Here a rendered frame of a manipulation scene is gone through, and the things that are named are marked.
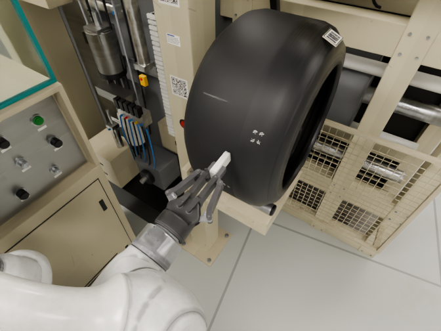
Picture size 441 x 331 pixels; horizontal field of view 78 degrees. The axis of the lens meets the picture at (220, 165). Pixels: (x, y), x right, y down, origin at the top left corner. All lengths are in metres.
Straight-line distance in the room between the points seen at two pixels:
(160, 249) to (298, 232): 1.57
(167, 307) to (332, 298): 1.60
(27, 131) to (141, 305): 0.80
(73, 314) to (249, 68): 0.55
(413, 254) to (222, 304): 1.30
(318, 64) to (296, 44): 0.07
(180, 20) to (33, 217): 0.83
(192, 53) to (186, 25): 0.08
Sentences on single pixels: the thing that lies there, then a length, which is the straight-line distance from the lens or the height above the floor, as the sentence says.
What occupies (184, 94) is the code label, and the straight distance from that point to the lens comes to 0.97.
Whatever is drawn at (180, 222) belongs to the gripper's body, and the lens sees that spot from 0.56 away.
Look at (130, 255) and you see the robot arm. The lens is 0.55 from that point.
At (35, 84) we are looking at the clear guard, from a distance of 1.01.
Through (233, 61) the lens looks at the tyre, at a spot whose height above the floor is 1.42.
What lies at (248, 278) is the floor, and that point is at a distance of 1.84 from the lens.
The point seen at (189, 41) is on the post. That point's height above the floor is 1.39.
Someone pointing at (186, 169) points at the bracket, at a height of 0.95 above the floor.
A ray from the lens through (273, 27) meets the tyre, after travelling 0.74.
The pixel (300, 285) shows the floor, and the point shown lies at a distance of 1.88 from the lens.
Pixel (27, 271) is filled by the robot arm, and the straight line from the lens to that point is 0.93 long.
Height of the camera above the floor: 1.73
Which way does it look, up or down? 48 degrees down
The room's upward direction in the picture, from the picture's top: straight up
